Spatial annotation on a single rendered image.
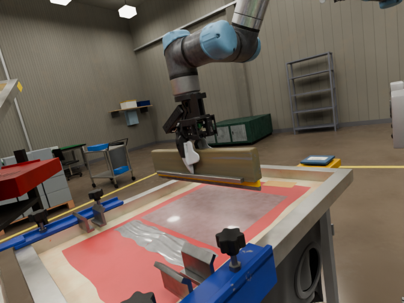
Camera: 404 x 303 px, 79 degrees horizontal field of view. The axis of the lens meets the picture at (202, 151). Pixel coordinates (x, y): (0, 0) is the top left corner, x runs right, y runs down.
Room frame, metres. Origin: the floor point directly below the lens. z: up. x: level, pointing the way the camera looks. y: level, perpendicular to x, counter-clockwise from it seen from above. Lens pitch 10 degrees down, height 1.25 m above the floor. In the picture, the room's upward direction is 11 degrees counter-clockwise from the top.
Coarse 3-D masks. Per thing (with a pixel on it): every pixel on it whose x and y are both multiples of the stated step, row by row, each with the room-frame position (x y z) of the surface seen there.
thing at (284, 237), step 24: (264, 168) 0.89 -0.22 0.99; (288, 168) 0.83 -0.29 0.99; (312, 168) 0.78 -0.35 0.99; (336, 168) 0.73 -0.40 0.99; (144, 192) 0.87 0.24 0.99; (168, 192) 0.90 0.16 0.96; (312, 192) 0.59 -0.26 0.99; (336, 192) 0.60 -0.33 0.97; (288, 216) 0.49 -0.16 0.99; (312, 216) 0.50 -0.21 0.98; (48, 240) 0.63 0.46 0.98; (264, 240) 0.42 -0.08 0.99; (288, 240) 0.43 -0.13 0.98; (24, 264) 0.51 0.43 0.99; (48, 288) 0.40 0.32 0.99
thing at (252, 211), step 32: (256, 192) 0.75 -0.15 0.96; (288, 192) 0.70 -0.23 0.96; (192, 224) 0.61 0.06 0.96; (224, 224) 0.58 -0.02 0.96; (256, 224) 0.55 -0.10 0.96; (160, 256) 0.49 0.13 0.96; (224, 256) 0.45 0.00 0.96; (96, 288) 0.43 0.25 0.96; (128, 288) 0.41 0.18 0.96; (160, 288) 0.39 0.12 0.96
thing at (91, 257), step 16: (192, 192) 0.87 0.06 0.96; (208, 192) 0.83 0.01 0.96; (224, 192) 0.80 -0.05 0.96; (160, 208) 0.77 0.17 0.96; (176, 208) 0.75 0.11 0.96; (192, 208) 0.72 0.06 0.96; (208, 208) 0.70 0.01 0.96; (160, 224) 0.65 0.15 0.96; (176, 224) 0.63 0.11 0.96; (96, 240) 0.63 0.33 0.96; (112, 240) 0.61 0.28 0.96; (128, 240) 0.59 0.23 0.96; (64, 256) 0.57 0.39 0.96; (80, 256) 0.56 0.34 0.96; (96, 256) 0.54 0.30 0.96; (112, 256) 0.53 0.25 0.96; (128, 256) 0.52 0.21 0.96; (80, 272) 0.49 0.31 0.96; (96, 272) 0.48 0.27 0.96
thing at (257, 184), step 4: (168, 176) 0.78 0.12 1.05; (172, 176) 0.77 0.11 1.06; (176, 176) 0.75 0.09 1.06; (204, 180) 0.66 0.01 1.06; (208, 180) 0.65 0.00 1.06; (212, 180) 0.63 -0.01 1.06; (236, 184) 0.57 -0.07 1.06; (240, 184) 0.56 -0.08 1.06; (244, 184) 0.56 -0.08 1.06; (248, 184) 0.55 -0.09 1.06; (252, 184) 0.54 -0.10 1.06; (256, 184) 0.53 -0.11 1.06; (260, 184) 0.53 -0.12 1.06
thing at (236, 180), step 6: (162, 174) 0.76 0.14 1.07; (168, 174) 0.74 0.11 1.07; (174, 174) 0.72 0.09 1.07; (180, 174) 0.69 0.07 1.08; (186, 174) 0.67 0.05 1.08; (192, 174) 0.66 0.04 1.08; (198, 174) 0.64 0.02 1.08; (204, 174) 0.63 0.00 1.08; (210, 174) 0.62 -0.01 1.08; (216, 180) 0.59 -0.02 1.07; (222, 180) 0.57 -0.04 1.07; (228, 180) 0.56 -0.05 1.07; (234, 180) 0.55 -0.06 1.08; (240, 180) 0.53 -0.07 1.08
